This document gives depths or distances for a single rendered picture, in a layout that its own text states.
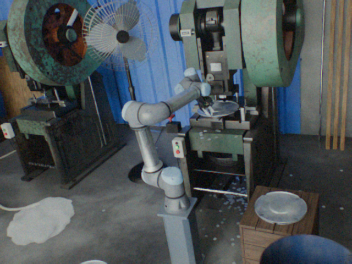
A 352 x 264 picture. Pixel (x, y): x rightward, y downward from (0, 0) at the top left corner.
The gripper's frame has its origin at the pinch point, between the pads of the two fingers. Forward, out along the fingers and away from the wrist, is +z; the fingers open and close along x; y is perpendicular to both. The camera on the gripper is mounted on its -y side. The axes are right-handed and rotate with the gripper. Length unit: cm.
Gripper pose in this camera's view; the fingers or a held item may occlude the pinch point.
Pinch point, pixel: (210, 114)
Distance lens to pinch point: 237.2
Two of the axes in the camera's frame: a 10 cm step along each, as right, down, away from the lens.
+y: 3.7, 3.3, -8.7
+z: 4.3, 7.7, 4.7
